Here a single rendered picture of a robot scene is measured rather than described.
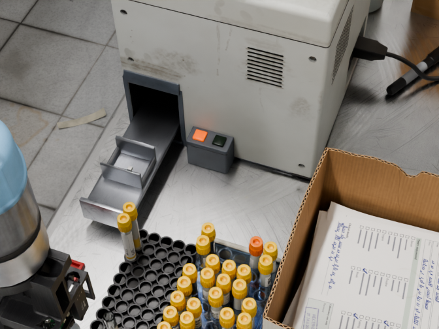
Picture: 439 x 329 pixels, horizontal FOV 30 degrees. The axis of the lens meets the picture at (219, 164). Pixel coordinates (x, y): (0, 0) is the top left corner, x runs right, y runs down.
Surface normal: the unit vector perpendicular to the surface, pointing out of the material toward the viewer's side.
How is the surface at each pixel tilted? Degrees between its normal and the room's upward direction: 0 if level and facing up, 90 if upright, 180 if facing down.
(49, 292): 90
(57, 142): 0
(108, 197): 0
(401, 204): 90
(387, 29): 0
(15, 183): 87
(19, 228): 90
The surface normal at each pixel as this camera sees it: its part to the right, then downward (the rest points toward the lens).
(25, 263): 0.69, 0.58
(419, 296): -0.04, -0.60
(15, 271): 0.43, 0.72
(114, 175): -0.35, 0.75
